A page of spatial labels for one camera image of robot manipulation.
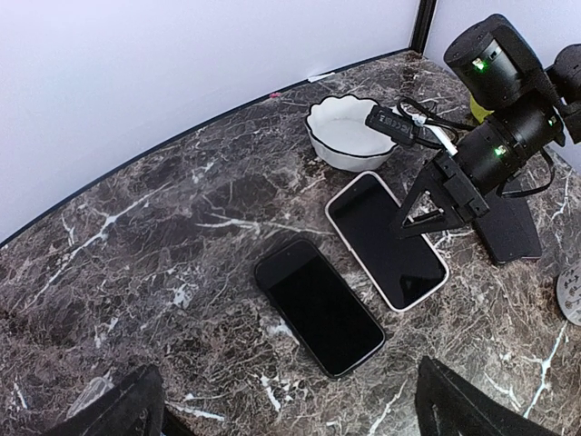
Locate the black right frame post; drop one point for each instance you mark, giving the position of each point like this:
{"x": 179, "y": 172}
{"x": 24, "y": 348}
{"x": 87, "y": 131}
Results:
{"x": 422, "y": 24}

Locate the white mug orange inside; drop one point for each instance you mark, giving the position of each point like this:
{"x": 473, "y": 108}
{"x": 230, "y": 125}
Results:
{"x": 568, "y": 293}

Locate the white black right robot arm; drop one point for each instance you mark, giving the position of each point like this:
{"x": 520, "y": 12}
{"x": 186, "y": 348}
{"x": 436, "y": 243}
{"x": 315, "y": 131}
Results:
{"x": 530, "y": 107}

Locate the clear magsafe phone case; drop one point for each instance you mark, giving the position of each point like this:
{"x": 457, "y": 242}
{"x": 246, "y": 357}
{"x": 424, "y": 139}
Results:
{"x": 93, "y": 391}

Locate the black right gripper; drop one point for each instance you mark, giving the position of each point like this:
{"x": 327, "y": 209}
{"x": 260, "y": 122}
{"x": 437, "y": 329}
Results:
{"x": 441, "y": 198}

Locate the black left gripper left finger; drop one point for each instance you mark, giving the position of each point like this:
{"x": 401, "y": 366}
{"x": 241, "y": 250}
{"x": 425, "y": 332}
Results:
{"x": 136, "y": 399}

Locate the white phone dark screen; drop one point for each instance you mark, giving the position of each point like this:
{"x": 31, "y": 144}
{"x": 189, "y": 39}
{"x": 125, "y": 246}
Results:
{"x": 405, "y": 272}

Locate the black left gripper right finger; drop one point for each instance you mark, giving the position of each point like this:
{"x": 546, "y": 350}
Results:
{"x": 447, "y": 404}

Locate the green bowl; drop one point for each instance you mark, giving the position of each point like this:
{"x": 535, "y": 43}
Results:
{"x": 478, "y": 112}

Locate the white scalloped bowl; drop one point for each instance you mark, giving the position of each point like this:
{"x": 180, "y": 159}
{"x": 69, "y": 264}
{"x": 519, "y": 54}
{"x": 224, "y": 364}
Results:
{"x": 339, "y": 136}

